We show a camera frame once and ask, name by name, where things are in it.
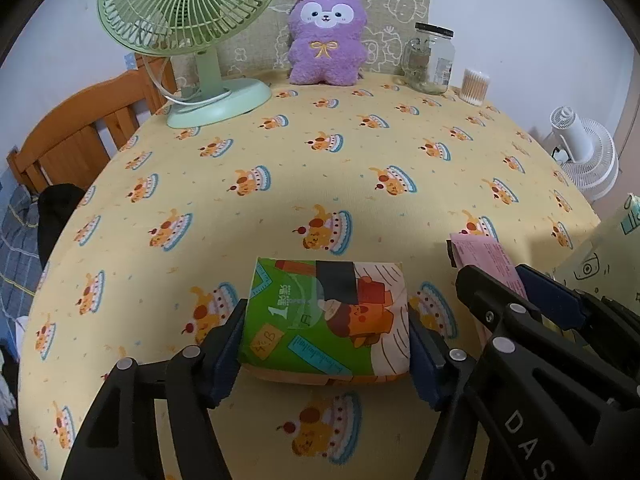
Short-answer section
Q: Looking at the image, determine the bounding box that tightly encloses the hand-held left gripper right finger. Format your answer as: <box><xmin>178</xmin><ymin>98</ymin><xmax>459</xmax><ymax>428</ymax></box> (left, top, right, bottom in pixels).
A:
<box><xmin>407</xmin><ymin>302</ymin><xmax>478</xmax><ymax>480</ymax></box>

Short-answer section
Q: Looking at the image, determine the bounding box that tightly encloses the cotton swab container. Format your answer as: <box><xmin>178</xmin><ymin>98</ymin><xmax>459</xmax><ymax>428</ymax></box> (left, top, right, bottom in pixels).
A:
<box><xmin>460</xmin><ymin>67</ymin><xmax>492</xmax><ymax>107</ymax></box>

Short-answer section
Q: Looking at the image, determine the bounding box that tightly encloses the blue plaid bedding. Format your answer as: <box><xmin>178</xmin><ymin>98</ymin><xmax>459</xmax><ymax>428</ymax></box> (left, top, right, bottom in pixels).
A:
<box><xmin>0</xmin><ymin>185</ymin><xmax>51</xmax><ymax>321</ymax></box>

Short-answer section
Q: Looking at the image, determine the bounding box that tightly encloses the purple plush toy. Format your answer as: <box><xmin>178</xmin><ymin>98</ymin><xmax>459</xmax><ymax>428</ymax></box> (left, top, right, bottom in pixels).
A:
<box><xmin>287</xmin><ymin>0</ymin><xmax>368</xmax><ymax>86</ymax></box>

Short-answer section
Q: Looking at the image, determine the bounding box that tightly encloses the black cloth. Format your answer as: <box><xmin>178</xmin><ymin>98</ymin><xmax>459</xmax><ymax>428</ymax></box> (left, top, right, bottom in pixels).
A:
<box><xmin>37</xmin><ymin>183</ymin><xmax>87</xmax><ymax>266</ymax></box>

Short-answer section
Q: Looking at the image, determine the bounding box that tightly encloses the pink clear packet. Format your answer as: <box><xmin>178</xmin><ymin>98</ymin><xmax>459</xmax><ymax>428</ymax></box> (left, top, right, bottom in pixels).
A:
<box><xmin>446</xmin><ymin>231</ymin><xmax>531</xmax><ymax>301</ymax></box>

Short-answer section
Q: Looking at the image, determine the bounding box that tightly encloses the glass jar with dark lid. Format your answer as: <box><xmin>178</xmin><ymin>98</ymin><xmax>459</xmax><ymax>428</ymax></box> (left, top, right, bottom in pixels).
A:
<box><xmin>402</xmin><ymin>22</ymin><xmax>457</xmax><ymax>96</ymax></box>

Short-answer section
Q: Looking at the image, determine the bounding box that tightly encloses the white standing fan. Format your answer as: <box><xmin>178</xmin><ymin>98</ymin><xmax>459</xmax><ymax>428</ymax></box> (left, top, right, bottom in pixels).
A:
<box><xmin>550</xmin><ymin>106</ymin><xmax>620</xmax><ymax>203</ymax></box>

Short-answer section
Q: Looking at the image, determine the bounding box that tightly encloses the green desk fan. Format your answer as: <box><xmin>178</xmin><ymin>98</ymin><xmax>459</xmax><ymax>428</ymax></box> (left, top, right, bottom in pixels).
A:
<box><xmin>96</xmin><ymin>0</ymin><xmax>286</xmax><ymax>129</ymax></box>

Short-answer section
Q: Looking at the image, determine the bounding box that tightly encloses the yellow printed fabric storage box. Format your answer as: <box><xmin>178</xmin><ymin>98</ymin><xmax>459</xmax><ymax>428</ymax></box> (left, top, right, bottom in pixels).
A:
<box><xmin>552</xmin><ymin>194</ymin><xmax>640</xmax><ymax>311</ymax></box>

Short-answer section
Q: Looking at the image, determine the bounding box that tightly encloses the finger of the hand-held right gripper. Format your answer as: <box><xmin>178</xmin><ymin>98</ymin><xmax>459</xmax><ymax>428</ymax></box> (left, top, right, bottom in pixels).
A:
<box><xmin>517</xmin><ymin>265</ymin><xmax>640</xmax><ymax>362</ymax></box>
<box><xmin>455</xmin><ymin>264</ymin><xmax>544</xmax><ymax>344</ymax></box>

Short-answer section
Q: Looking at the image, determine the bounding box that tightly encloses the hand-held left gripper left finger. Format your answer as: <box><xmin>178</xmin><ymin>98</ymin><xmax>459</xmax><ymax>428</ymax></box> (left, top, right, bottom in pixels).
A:
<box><xmin>65</xmin><ymin>299</ymin><xmax>249</xmax><ymax>480</ymax></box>

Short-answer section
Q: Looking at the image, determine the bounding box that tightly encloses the green cartoon tissue pack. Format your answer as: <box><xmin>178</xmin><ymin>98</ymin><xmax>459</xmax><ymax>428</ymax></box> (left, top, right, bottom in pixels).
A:
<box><xmin>237</xmin><ymin>257</ymin><xmax>412</xmax><ymax>386</ymax></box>

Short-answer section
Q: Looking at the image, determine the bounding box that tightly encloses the beige printed board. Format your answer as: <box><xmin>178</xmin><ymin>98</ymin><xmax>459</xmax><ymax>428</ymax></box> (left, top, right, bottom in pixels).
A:
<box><xmin>217</xmin><ymin>0</ymin><xmax>435</xmax><ymax>78</ymax></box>

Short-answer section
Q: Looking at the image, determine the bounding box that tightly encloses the yellow cake print tablecloth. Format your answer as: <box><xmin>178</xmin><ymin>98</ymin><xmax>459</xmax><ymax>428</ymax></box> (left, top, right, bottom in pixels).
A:
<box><xmin>17</xmin><ymin>72</ymin><xmax>603</xmax><ymax>480</ymax></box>

